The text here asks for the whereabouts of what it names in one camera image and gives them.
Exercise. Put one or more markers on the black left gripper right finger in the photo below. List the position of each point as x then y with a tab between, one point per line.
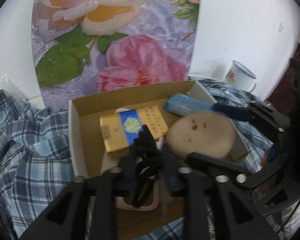
234	216

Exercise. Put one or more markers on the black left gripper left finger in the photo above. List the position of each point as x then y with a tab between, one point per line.
66	216

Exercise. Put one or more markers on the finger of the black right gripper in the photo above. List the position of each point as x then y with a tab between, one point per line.
215	167
240	112

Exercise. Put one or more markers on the round beige cushion pad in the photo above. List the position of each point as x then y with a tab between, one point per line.
205	132

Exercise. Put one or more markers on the blue tissue packet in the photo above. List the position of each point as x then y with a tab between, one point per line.
183	105

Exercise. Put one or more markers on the gold cigarette box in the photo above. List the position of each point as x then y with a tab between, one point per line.
120	129

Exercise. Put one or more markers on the dark brown door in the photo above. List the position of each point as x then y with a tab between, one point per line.
281	98

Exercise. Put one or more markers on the white enamel mug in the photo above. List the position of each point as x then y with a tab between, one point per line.
240	77

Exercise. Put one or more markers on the blue plaid cloth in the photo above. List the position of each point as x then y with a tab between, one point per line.
35	160

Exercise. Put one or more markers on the white cardboard box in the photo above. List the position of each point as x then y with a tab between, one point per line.
141	186

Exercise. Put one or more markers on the floral picture board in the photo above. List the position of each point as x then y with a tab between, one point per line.
85	47

